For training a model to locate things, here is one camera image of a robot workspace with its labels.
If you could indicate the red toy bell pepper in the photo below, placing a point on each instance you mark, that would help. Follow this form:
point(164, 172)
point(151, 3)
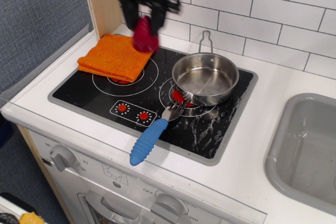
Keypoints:
point(143, 40)

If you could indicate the orange folded towel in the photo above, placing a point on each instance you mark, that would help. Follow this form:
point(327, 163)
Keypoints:
point(114, 57)

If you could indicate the black toy stove top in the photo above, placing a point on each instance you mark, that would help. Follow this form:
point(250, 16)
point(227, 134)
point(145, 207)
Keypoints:
point(200, 133)

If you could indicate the left red stove button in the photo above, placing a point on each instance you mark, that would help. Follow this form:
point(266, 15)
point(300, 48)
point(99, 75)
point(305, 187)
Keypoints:
point(122, 108)

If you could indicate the red stove button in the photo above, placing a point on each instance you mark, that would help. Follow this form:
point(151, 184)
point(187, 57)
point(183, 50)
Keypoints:
point(143, 116)
point(122, 108)

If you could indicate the right red stove button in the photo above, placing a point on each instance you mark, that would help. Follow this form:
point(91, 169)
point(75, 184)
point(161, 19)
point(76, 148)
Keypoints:
point(143, 116)

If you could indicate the light wooden side panel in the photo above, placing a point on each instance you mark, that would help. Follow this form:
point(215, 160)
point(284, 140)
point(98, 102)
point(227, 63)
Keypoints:
point(105, 15)

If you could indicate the stainless steel pan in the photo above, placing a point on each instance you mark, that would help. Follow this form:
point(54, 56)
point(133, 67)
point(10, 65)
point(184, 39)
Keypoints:
point(205, 78)

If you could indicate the left grey oven knob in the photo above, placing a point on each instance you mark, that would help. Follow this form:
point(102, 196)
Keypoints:
point(62, 157)

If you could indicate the grey oven knob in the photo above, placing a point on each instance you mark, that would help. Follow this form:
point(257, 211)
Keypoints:
point(62, 157)
point(168, 208)

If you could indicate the right grey oven knob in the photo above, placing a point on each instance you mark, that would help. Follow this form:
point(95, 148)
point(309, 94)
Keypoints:
point(168, 208)

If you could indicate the grey toy sink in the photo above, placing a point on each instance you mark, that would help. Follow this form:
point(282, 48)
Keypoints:
point(301, 161)

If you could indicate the yellow black object bottom left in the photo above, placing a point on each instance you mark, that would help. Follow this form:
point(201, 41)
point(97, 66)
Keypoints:
point(26, 218)

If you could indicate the blue handled fork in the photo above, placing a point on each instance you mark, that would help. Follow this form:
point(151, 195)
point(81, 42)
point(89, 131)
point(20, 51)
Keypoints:
point(146, 142)

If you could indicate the grey oven door handle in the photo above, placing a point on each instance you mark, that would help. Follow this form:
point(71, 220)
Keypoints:
point(111, 210)

